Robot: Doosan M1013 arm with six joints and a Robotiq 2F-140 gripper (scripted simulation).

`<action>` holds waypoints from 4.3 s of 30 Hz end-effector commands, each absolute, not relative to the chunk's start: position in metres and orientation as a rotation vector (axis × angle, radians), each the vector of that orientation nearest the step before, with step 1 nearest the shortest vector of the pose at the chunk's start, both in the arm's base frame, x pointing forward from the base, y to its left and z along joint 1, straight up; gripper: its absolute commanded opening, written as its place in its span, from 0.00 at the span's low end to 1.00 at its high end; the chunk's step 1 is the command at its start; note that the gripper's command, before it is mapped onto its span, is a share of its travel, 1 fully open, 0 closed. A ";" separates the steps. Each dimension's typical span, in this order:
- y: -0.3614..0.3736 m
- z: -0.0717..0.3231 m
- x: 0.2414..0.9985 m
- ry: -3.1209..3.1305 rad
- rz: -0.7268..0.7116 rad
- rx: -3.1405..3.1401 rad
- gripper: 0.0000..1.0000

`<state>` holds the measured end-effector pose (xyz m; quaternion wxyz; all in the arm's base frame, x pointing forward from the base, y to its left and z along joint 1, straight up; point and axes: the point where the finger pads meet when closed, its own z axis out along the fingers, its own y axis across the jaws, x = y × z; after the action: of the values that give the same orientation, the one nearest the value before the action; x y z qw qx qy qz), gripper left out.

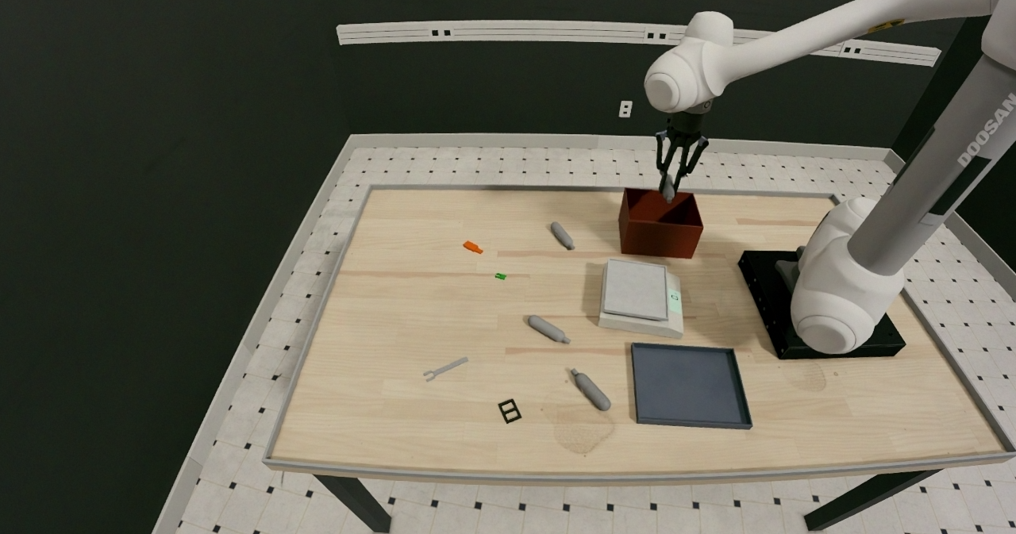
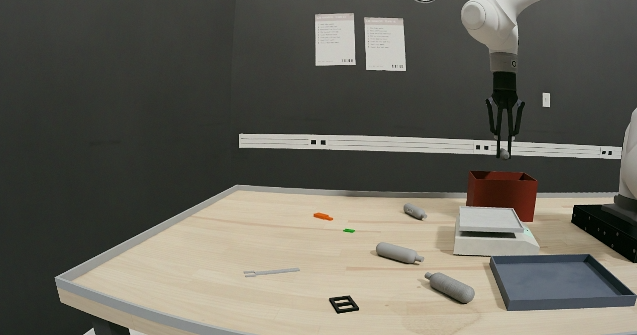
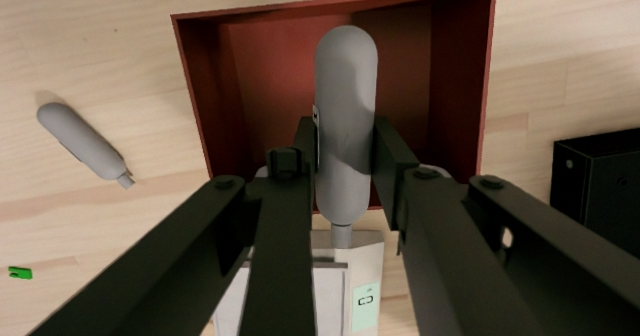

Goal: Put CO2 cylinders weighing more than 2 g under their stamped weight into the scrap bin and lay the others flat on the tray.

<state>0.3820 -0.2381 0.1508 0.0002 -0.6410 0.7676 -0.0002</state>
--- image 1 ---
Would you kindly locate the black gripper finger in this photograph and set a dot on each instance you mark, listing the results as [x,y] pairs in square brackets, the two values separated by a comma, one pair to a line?
[663,167]
[683,169]

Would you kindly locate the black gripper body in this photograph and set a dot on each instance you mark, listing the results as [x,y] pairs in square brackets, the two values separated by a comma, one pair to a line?
[685,124]

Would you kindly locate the grey table edge trim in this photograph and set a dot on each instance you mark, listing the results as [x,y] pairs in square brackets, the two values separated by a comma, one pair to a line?
[991,418]

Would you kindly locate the white digital scale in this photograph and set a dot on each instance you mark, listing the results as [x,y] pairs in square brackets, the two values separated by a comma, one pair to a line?
[640,297]

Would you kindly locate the black rectangular buckle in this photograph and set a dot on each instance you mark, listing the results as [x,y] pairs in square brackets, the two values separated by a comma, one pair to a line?
[509,411]

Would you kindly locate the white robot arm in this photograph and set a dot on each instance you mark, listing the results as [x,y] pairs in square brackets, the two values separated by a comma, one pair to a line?
[851,282]

